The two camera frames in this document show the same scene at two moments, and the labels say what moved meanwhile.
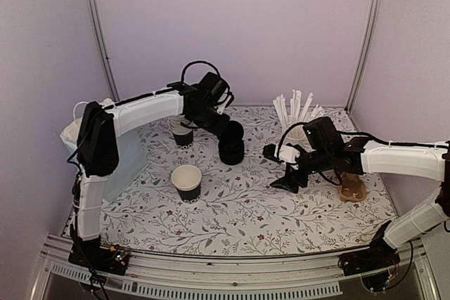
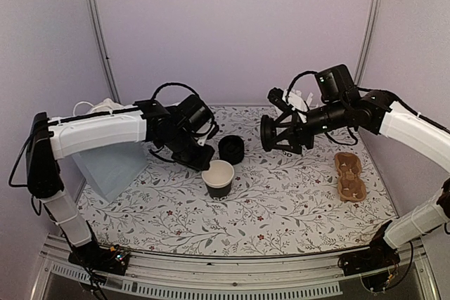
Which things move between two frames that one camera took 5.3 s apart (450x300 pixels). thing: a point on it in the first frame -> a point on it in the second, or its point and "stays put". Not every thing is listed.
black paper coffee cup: (187, 179) -> (218, 178)
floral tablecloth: (192, 204) stays put
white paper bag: (132, 151) stays put
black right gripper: (287, 183) -> (294, 129)
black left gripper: (219, 129) -> (202, 163)
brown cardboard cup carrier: (352, 188) stays put
